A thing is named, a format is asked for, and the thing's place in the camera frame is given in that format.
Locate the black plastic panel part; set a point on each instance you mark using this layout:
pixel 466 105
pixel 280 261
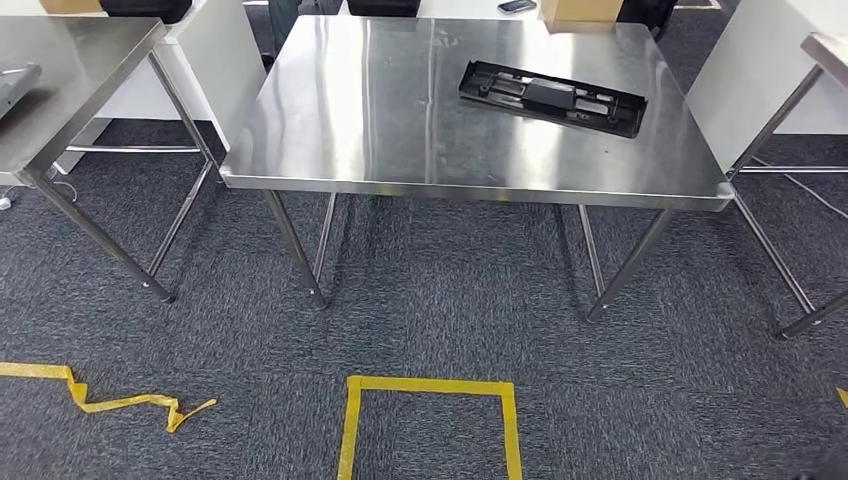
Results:
pixel 550 93

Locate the grey flat object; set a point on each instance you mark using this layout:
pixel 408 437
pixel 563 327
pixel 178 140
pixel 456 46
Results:
pixel 16 89

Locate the stainless steel workbench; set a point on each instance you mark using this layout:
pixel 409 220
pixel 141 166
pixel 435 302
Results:
pixel 397 99

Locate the plain brown cardboard box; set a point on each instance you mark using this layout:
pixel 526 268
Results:
pixel 69 5

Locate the cardboard box yellow label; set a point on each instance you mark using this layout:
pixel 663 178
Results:
pixel 583 10

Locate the torn yellow floor tape square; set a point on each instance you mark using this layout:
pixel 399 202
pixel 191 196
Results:
pixel 843 396

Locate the black smartphone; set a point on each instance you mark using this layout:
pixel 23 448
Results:
pixel 517 6

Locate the black zippered case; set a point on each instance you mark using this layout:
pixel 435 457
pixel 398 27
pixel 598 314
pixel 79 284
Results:
pixel 384 6
pixel 146 8

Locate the person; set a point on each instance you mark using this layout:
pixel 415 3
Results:
pixel 283 20
pixel 646 10

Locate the loose yellow tape strip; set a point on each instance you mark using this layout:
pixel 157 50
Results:
pixel 33 370

